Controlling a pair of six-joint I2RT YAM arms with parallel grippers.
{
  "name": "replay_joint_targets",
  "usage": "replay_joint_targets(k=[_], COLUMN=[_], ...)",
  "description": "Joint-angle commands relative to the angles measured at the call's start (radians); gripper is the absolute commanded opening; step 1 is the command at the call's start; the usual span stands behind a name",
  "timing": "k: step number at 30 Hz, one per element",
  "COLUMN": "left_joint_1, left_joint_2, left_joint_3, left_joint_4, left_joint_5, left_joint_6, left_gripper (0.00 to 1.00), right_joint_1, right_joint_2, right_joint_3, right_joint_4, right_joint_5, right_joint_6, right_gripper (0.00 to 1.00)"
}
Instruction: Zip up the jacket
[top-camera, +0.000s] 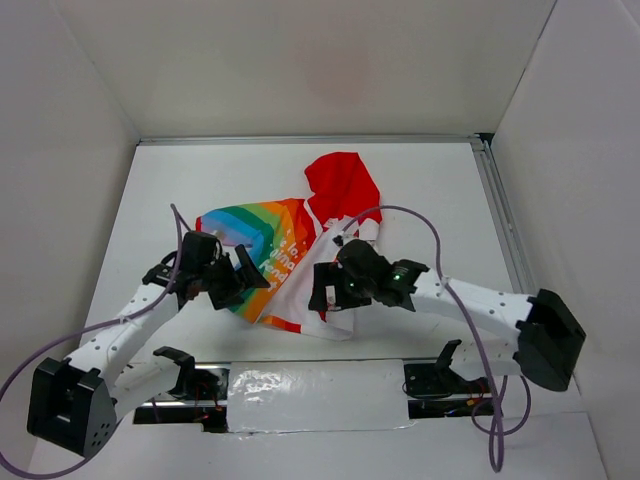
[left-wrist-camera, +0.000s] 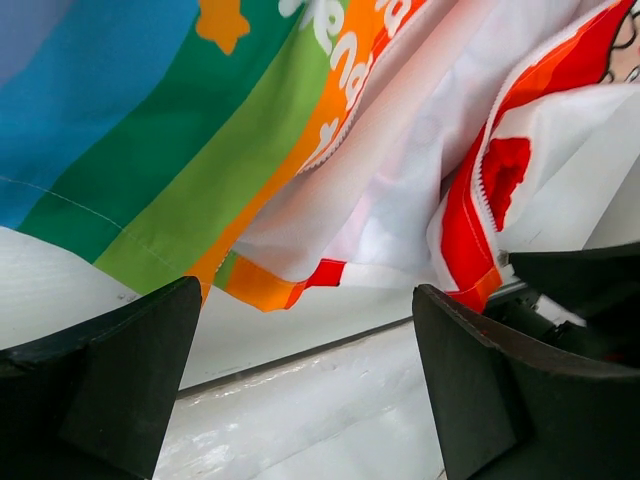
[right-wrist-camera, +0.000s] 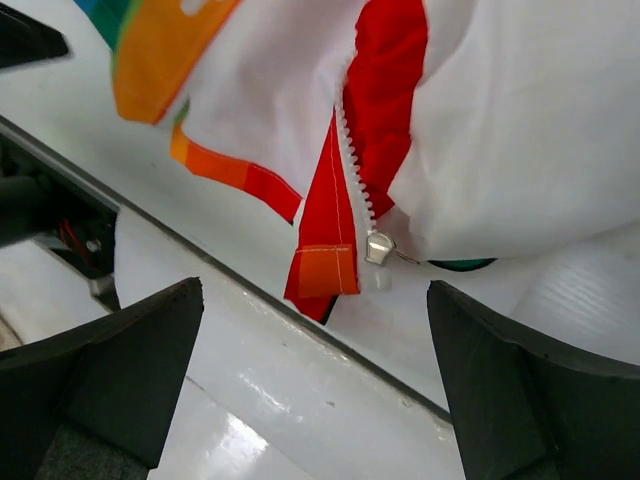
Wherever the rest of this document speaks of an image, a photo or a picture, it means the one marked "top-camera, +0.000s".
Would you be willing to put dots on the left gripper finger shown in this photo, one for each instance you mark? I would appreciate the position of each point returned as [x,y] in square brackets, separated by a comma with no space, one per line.
[247,276]
[224,300]

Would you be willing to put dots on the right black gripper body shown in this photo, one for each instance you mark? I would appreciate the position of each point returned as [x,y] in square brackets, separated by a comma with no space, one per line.
[361,286]

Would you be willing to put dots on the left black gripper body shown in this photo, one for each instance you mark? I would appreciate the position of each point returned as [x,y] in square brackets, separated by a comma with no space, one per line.
[219,275]

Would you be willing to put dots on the rainbow striped kids jacket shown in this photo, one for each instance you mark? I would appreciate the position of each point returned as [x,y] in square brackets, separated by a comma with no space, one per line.
[286,238]

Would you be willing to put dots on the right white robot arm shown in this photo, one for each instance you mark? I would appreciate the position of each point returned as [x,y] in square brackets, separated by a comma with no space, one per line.
[535,336]

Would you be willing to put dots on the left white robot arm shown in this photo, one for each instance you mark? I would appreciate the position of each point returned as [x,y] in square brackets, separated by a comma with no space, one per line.
[77,402]

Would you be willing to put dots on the white tape sheet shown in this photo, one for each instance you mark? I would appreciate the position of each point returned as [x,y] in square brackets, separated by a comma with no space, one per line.
[326,396]

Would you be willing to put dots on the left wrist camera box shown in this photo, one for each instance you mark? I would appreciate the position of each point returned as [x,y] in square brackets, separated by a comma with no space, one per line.
[219,240]

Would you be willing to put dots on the metal base rail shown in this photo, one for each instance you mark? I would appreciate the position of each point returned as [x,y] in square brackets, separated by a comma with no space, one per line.
[432,391]

